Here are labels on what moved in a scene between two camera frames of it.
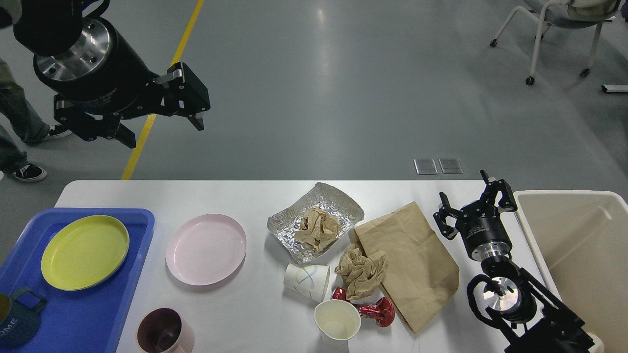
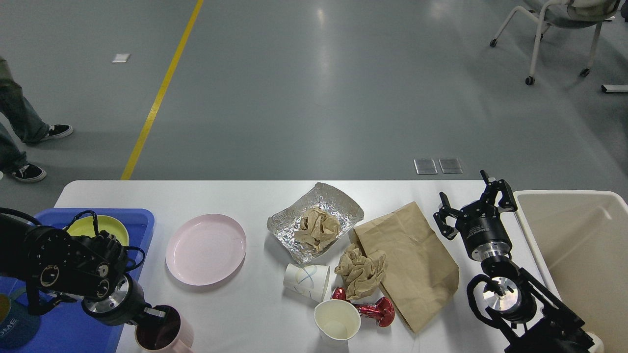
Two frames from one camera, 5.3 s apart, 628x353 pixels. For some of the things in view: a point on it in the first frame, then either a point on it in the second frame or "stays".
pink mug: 163,330 stays
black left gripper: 103,71 → 125,305
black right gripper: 484,231 stays
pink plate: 206,249 stays
